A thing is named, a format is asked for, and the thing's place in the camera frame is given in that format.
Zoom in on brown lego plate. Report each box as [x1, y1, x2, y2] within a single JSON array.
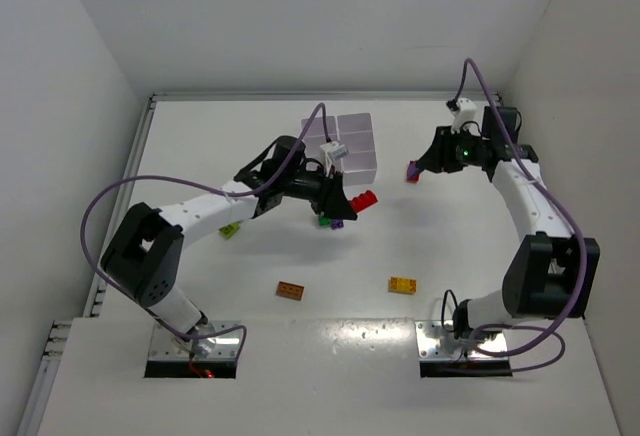
[[276, 281, 305, 301]]

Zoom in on yellow lego brick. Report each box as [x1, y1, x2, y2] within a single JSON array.
[[388, 277, 417, 295]]

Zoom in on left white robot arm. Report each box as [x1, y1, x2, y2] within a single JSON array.
[[100, 136, 357, 341]]

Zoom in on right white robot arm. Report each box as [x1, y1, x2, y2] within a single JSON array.
[[407, 98, 600, 338]]

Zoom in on purple lego plate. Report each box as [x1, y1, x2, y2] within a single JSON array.
[[330, 219, 344, 230]]

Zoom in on left white compartment tray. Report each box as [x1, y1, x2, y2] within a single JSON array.
[[303, 115, 338, 163]]

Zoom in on white compartment tray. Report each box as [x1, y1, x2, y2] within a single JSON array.
[[303, 115, 338, 163], [337, 113, 377, 187]]

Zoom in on right white compartment tray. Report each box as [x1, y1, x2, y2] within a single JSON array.
[[337, 113, 377, 187]]

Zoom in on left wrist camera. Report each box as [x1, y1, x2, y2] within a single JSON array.
[[320, 141, 349, 174]]

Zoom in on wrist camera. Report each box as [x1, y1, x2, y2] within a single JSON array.
[[445, 97, 478, 133], [320, 141, 349, 174]]

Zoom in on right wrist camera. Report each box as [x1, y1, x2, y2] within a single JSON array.
[[445, 97, 478, 133]]

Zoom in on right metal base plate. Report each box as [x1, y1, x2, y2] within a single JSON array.
[[415, 319, 507, 363]]

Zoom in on metal base plate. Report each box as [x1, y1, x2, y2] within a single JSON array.
[[415, 319, 507, 363], [148, 321, 244, 362]]

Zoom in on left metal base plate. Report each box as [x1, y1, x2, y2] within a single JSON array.
[[148, 321, 244, 362]]

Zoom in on red wires under table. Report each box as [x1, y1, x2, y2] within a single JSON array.
[[187, 355, 216, 380]]

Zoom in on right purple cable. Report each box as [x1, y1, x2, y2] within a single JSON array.
[[452, 58, 589, 373]]

